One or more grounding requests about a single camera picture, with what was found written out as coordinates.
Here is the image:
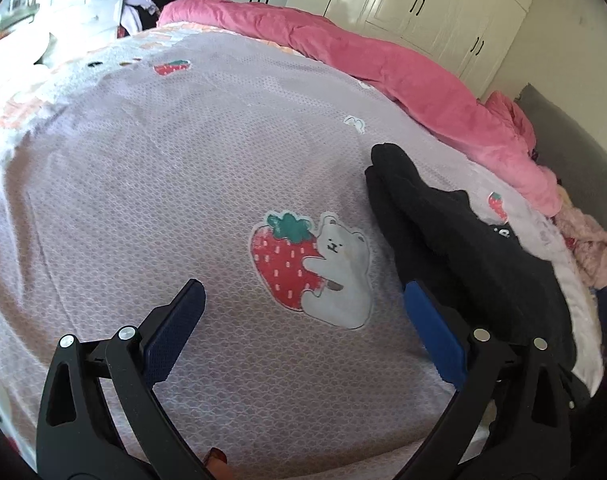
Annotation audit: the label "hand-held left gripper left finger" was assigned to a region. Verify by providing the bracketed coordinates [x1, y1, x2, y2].
[35, 279, 207, 480]

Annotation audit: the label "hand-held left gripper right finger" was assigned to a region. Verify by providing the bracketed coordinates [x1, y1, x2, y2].
[402, 280, 575, 480]

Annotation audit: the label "black pants with orange cuffs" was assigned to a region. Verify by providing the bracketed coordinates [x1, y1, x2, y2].
[364, 142, 591, 411]

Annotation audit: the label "pink crumpled clothes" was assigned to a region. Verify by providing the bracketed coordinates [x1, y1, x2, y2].
[553, 185, 607, 291]

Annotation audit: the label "pile of dark clothes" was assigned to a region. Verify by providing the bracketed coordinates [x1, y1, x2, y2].
[118, 0, 194, 38]

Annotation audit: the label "person's left hand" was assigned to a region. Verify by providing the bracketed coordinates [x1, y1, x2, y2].
[204, 447, 237, 480]

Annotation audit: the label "strawberry printed bed sheet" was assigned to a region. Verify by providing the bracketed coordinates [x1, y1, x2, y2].
[0, 20, 605, 480]

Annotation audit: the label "grey headboard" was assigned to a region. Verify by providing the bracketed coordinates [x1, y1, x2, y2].
[516, 82, 607, 261]

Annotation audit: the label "pink fleece blanket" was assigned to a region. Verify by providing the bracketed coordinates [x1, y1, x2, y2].
[156, 0, 564, 217]

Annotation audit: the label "white wardrobe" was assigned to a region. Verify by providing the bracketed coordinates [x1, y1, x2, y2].
[286, 0, 539, 102]

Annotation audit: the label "white drawer cabinet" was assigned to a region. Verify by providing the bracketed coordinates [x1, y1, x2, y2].
[28, 0, 129, 43]

